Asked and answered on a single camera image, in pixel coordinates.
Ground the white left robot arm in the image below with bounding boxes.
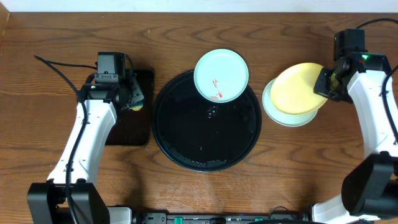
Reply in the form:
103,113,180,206
27,74,144,223

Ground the light blue plate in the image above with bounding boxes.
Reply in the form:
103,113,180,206
262,79,318,127

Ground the green and yellow sponge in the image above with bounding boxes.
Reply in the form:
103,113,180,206
129,102,143,111

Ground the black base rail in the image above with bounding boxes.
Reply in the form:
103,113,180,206
132,212,310,224

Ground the pale green plate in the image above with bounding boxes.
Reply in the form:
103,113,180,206
193,49,249,103

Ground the black rectangular tray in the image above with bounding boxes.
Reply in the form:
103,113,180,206
106,70,155,146

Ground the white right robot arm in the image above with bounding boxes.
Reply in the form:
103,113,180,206
310,52,397,223

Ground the yellow plate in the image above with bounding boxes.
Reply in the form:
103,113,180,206
270,63,327,116

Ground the black round tray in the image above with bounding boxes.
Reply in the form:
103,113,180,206
152,70,262,172

